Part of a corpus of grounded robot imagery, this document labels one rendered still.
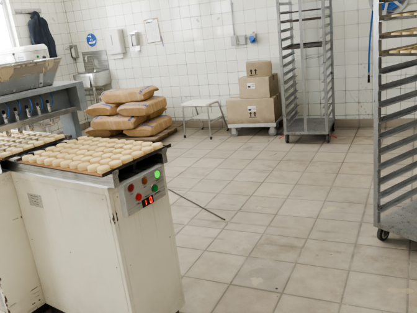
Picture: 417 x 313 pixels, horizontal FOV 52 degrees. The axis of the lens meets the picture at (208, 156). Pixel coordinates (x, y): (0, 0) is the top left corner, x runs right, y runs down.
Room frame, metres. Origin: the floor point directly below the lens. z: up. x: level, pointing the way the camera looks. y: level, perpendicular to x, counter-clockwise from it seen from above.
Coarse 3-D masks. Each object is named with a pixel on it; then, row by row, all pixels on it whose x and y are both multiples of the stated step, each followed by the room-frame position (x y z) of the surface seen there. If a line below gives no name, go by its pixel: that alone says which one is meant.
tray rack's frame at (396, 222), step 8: (416, 200) 2.51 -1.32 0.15; (400, 208) 2.43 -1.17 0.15; (408, 208) 2.42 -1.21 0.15; (416, 208) 2.40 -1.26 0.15; (384, 216) 2.35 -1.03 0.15; (392, 216) 2.34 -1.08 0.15; (400, 216) 2.32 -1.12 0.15; (408, 216) 2.31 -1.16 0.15; (416, 216) 2.30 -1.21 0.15; (384, 224) 2.25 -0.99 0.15; (392, 224) 2.24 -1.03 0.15; (400, 224) 2.23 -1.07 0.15; (408, 224) 2.21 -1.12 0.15; (416, 224) 2.20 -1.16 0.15; (384, 232) 2.30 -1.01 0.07; (392, 232) 2.19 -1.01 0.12; (400, 232) 2.15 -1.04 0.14; (408, 232) 2.12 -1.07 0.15; (416, 232) 2.11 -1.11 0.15; (416, 240) 2.06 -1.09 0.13
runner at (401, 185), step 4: (412, 176) 2.46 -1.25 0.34; (416, 176) 2.48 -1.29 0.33; (404, 180) 2.41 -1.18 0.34; (408, 180) 2.44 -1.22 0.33; (412, 180) 2.45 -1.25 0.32; (416, 180) 2.44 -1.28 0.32; (396, 184) 2.36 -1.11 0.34; (400, 184) 2.39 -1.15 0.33; (404, 184) 2.40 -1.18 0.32; (408, 184) 2.39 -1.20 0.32; (388, 188) 2.32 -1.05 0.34; (392, 188) 2.34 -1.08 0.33; (396, 188) 2.36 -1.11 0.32; (400, 188) 2.35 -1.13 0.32; (380, 192) 2.28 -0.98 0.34; (384, 192) 2.30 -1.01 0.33; (388, 192) 2.32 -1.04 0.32; (392, 192) 2.32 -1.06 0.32; (380, 196) 2.28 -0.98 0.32; (384, 196) 2.27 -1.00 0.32
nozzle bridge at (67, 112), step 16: (0, 96) 2.07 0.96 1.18; (16, 96) 2.06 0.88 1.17; (32, 96) 2.22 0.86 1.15; (48, 96) 2.29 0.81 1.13; (64, 96) 2.37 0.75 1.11; (80, 96) 2.35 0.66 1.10; (0, 112) 2.07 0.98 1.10; (32, 112) 2.20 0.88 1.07; (64, 112) 2.29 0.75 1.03; (0, 128) 2.00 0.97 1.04; (64, 128) 2.47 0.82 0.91; (80, 128) 2.44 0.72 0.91
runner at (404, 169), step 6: (414, 162) 2.46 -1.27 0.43; (402, 168) 2.40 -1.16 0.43; (408, 168) 2.43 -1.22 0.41; (414, 168) 2.42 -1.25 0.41; (390, 174) 2.33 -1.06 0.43; (396, 174) 2.36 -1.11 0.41; (402, 174) 2.36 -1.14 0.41; (378, 180) 2.27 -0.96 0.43; (384, 180) 2.30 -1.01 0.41; (390, 180) 2.29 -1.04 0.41
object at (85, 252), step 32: (32, 192) 1.86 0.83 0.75; (64, 192) 1.71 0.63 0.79; (96, 192) 1.59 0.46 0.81; (32, 224) 1.91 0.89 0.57; (64, 224) 1.75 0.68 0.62; (96, 224) 1.61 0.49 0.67; (128, 224) 1.60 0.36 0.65; (160, 224) 1.74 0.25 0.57; (64, 256) 1.78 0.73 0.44; (96, 256) 1.64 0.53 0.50; (128, 256) 1.57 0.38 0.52; (160, 256) 1.72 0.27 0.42; (64, 288) 1.82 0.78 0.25; (96, 288) 1.67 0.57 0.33; (128, 288) 1.55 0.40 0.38; (160, 288) 1.69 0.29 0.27
